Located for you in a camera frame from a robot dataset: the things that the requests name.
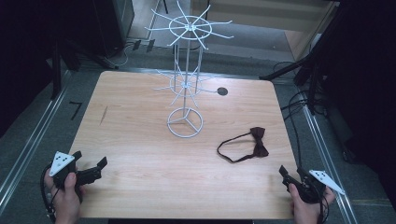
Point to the person's left hand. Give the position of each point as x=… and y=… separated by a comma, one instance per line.
x=66, y=199

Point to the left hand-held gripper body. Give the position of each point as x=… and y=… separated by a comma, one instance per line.
x=62, y=165

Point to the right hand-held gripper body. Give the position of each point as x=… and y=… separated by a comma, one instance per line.
x=311, y=185

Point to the black metal stand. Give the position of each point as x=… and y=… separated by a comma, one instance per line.
x=56, y=68
x=311, y=68

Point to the person's right hand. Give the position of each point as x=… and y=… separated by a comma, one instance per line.
x=306, y=208

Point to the black round table grommet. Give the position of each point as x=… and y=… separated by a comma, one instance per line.
x=222, y=91

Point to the dark cabinet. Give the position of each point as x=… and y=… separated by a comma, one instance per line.
x=102, y=25

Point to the dark brown bow tie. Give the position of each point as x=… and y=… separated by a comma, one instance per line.
x=258, y=143

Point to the aluminium floor rail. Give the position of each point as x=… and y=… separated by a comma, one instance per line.
x=31, y=140
x=323, y=155

